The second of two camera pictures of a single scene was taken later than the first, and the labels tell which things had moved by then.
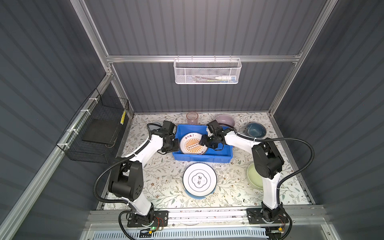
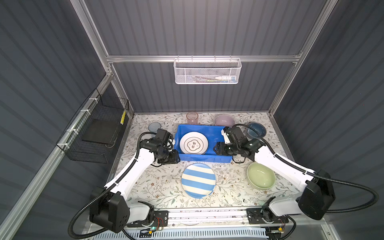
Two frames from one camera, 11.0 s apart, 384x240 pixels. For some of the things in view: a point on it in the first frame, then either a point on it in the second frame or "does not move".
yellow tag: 123,117 does not move
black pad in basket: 101,130 does not move
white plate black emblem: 200,179 -> 193,143
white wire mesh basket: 207,71 does not move
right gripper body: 209,141 -> 226,148
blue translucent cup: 154,127 does not move
